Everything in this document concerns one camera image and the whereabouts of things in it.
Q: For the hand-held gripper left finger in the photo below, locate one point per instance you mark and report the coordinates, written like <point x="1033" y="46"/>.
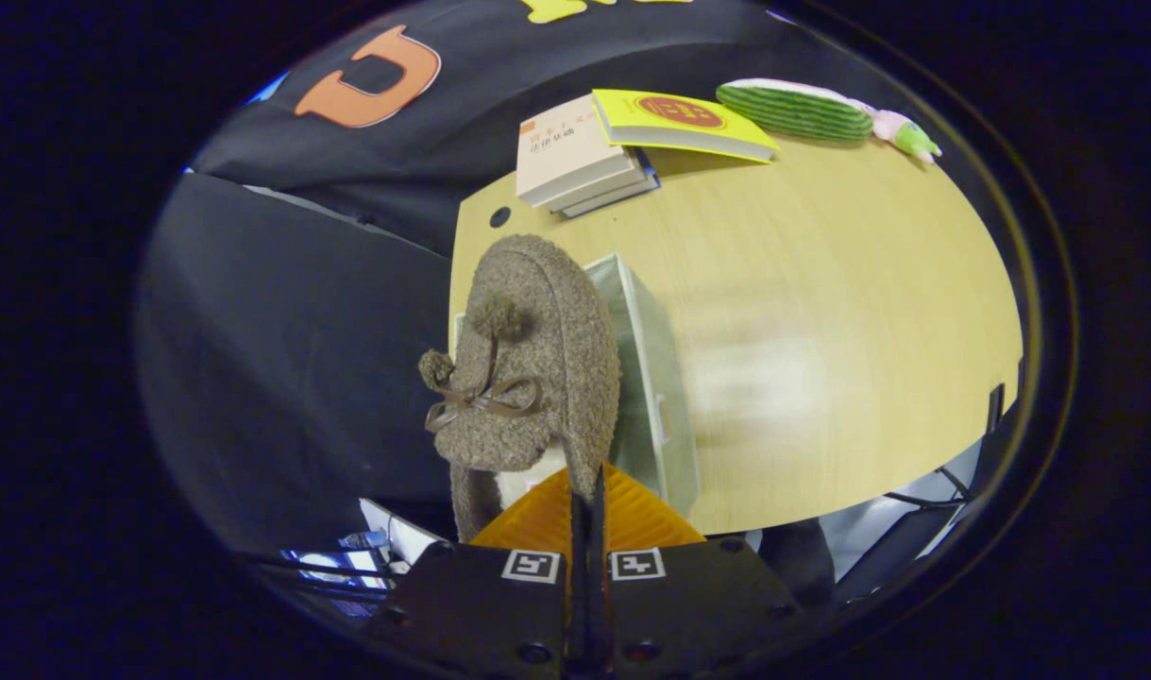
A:
<point x="499" y="614"/>

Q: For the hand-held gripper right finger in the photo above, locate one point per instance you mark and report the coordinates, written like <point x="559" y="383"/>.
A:
<point x="688" y="614"/>

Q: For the white fabric storage box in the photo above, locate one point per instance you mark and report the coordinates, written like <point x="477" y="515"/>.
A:
<point x="651" y="378"/>

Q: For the brown fuzzy shoe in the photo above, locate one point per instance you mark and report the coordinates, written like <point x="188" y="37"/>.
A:
<point x="537" y="302"/>

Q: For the blue printed box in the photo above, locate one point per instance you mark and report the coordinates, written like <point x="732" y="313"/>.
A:
<point x="334" y="571"/>

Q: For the white paper sheet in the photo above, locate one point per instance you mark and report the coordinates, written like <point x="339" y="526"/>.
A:
<point x="400" y="534"/>

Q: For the small blue packet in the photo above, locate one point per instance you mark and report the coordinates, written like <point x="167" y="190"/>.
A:
<point x="363" y="540"/>

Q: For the black backdrop cloth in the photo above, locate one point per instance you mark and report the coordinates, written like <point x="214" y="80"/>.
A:
<point x="282" y="359"/>

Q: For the blue cover book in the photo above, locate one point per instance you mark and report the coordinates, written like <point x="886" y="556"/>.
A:
<point x="636" y="194"/>

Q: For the beige book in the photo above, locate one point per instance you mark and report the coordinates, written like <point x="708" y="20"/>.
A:
<point x="566" y="156"/>

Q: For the yellow book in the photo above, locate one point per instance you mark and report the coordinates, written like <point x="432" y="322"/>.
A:
<point x="679" y="118"/>

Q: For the watermelon slice plush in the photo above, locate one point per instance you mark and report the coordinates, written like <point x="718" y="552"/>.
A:
<point x="792" y="111"/>

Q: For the pink and green plush toy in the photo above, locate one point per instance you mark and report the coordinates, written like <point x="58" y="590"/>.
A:
<point x="905" y="135"/>

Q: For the black metal frame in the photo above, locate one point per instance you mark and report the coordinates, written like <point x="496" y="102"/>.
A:
<point x="905" y="543"/>

